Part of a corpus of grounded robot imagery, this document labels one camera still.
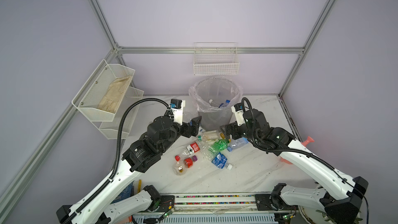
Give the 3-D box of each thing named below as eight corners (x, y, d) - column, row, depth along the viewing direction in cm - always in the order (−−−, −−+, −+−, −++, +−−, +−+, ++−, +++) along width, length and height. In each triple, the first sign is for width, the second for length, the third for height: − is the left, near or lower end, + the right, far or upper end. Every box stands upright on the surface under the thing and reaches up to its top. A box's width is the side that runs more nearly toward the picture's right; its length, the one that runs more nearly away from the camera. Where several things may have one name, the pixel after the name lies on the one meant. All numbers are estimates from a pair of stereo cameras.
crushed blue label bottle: (212, 163, 88) (212, 159, 84) (219, 155, 91) (219, 151, 87) (226, 175, 84) (227, 172, 80) (232, 167, 87) (234, 163, 83)
